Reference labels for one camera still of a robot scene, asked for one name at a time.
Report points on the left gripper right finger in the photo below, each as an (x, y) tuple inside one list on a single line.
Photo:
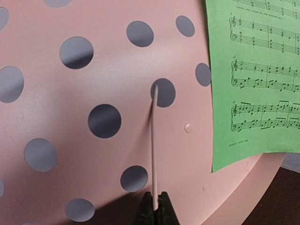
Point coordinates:
[(165, 214)]

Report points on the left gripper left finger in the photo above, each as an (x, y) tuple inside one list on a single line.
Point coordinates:
[(145, 211)]

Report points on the pink folding music stand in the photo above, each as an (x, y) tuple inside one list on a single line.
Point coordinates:
[(96, 85)]

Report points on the green sheet music paper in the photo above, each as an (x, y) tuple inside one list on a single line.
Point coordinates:
[(255, 69)]

